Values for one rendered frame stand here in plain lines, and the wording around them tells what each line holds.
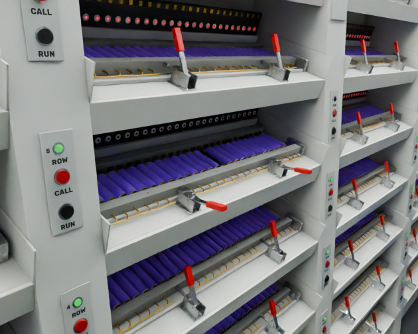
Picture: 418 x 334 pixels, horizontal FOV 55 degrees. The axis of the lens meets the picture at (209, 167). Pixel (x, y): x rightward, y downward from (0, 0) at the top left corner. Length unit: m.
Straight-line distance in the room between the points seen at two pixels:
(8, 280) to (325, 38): 0.77
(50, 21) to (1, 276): 0.29
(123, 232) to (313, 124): 0.56
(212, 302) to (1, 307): 0.40
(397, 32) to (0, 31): 1.40
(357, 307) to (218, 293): 0.82
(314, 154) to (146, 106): 0.54
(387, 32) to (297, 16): 0.70
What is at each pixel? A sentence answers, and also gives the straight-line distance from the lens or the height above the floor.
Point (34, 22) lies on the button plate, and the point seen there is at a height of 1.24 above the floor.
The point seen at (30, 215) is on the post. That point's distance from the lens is 0.50.
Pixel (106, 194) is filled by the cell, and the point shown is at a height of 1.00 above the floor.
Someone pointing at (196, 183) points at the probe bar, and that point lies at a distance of 0.72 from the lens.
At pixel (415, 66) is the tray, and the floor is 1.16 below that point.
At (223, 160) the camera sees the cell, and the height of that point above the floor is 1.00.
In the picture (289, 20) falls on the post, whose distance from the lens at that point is 1.02.
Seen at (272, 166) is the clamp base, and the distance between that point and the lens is 0.87.
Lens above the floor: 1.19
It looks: 14 degrees down
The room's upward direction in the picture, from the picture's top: 2 degrees counter-clockwise
